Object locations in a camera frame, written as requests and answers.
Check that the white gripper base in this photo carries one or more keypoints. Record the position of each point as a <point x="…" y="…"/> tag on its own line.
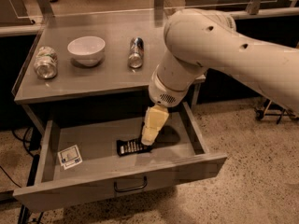
<point x="163" y="94"/>

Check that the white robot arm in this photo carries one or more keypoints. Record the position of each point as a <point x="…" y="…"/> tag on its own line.
<point x="197" y="40"/>

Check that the grey metal counter cabinet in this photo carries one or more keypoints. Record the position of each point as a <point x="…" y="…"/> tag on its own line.
<point x="112" y="75"/>

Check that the grey open top drawer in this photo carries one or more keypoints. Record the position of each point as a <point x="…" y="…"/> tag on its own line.
<point x="178" y="156"/>

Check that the blue silver tall can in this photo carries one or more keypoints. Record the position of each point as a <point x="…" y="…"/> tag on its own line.
<point x="136" y="53"/>

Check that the white ceramic bowl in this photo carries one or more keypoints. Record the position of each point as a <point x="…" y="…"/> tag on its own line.
<point x="87" y="50"/>

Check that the white fiducial tag card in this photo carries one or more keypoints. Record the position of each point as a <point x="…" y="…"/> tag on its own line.
<point x="69" y="157"/>

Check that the green crushed soda can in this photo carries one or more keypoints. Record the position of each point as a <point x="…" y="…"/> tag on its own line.
<point x="46" y="63"/>

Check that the black drawer handle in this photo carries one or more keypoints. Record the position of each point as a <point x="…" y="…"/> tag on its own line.
<point x="130" y="184"/>

